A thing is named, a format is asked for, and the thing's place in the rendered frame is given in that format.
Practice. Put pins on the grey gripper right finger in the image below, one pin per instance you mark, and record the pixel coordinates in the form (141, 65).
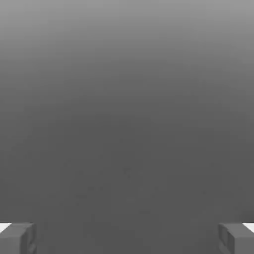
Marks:
(241, 240)

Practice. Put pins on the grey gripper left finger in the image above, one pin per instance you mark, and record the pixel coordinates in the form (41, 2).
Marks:
(13, 239)

